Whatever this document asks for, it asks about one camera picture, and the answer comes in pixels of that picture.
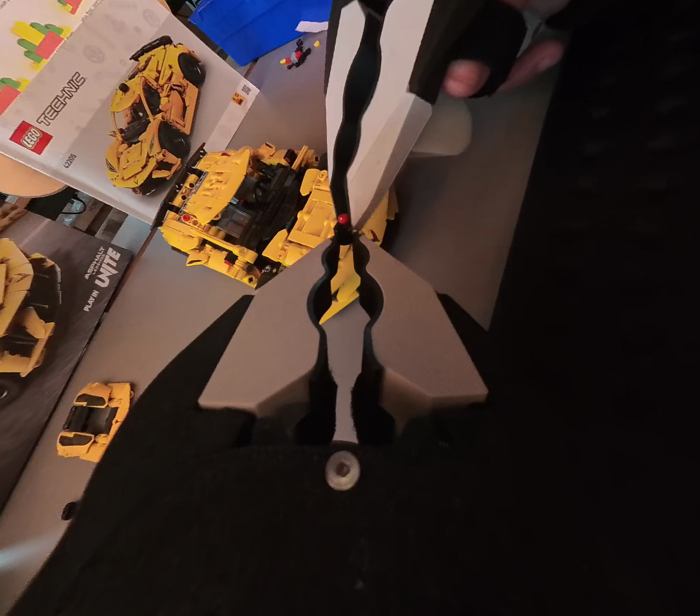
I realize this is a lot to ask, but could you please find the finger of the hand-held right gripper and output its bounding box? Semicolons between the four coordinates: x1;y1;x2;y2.
346;0;446;230
325;1;366;217

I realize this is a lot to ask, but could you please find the cluster of small mixed bricks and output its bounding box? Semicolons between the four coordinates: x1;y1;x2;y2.
280;39;320;71

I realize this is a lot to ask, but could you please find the dark perforated panel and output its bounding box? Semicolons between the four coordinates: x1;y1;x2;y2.
487;26;700;616

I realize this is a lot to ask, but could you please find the dark toy car box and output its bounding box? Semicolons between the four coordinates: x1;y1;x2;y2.
0;214;135;513

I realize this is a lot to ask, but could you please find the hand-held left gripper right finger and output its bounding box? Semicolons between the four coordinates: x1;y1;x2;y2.
353;235;489;444

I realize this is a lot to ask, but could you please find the yellow headlight panel piece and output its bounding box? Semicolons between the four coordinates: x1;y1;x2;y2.
56;382;135;463

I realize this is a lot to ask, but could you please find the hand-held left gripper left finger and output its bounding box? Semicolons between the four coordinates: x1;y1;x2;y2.
198;239;340;444

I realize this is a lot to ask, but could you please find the yellow toy brick car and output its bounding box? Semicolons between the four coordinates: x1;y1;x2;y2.
159;143;400;324

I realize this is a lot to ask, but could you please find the car picture instruction booklet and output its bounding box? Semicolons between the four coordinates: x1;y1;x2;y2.
0;0;260;226

